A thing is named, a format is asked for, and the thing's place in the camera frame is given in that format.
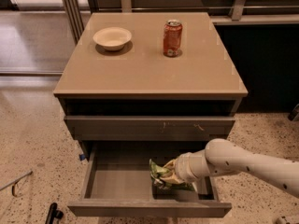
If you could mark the metal rod on floor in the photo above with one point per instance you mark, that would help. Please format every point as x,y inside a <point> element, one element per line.
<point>13,183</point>

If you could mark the grey drawer cabinet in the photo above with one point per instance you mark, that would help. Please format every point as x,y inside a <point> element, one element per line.
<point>139,81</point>

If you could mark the green jalapeno chip bag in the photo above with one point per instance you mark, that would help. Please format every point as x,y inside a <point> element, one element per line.
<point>157,171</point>

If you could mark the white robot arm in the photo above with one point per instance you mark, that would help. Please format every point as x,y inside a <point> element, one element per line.
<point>222,157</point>

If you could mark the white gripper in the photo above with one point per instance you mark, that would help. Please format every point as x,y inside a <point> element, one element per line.
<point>181,171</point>

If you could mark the white paper bowl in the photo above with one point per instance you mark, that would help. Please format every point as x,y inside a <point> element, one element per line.
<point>112,38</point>

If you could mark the dark object right edge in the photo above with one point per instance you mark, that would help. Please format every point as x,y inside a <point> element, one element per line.
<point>294,115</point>

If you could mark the metal railing frame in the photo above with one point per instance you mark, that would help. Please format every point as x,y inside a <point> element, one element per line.
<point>223,12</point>

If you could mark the black object at bottom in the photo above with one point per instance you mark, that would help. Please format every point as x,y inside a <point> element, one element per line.
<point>54,213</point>

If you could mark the orange soda can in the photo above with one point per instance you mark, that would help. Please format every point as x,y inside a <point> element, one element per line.
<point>172,38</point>

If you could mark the blue tape piece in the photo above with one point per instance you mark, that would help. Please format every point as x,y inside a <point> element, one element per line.
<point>82,157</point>

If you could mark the closed top drawer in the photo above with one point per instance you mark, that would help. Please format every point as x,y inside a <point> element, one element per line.
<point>113,128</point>

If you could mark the open middle drawer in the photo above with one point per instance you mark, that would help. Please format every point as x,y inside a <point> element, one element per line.
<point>118,184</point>

